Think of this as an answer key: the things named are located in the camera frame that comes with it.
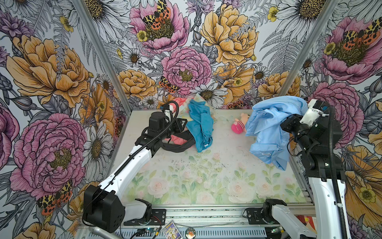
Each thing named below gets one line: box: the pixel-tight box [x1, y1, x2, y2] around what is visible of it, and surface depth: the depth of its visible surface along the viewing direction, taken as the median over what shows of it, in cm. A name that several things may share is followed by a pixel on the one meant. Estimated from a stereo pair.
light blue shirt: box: [244, 95, 309, 171], surface depth 67 cm
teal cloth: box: [185, 99, 214, 153], surface depth 101 cm
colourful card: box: [161, 220, 183, 239], surface depth 70 cm
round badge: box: [185, 227, 196, 239], surface depth 71 cm
